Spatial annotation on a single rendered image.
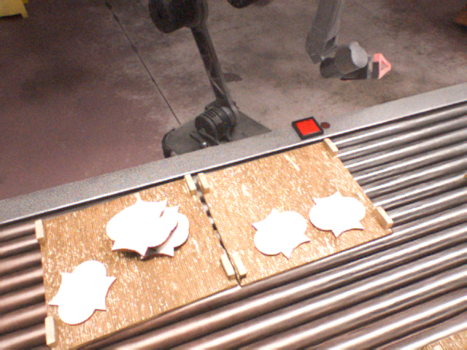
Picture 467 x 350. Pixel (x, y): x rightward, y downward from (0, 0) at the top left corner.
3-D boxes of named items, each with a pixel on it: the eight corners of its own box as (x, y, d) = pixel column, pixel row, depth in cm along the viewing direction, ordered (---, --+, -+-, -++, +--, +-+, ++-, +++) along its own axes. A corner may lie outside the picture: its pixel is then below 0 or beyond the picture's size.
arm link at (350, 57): (322, 33, 115) (304, 47, 111) (353, 17, 105) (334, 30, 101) (342, 71, 118) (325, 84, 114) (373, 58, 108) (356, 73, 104)
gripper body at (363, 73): (371, 78, 115) (352, 79, 111) (344, 80, 123) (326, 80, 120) (372, 54, 114) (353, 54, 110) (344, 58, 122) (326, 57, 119)
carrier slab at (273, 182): (196, 180, 116) (196, 176, 114) (325, 144, 125) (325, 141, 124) (241, 288, 93) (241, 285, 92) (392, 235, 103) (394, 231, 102)
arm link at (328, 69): (315, 60, 114) (318, 81, 114) (333, 52, 108) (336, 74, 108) (333, 61, 118) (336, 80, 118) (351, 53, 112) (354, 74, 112)
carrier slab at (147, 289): (39, 227, 105) (37, 223, 104) (190, 180, 116) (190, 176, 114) (53, 357, 84) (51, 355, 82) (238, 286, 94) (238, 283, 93)
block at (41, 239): (38, 226, 104) (33, 220, 101) (45, 224, 104) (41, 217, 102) (39, 245, 100) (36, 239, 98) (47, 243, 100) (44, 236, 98)
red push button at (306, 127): (294, 126, 131) (295, 122, 130) (311, 122, 133) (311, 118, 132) (302, 138, 128) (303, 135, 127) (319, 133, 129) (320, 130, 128)
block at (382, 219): (371, 212, 106) (374, 205, 104) (378, 210, 106) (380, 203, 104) (385, 230, 102) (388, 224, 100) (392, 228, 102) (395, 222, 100)
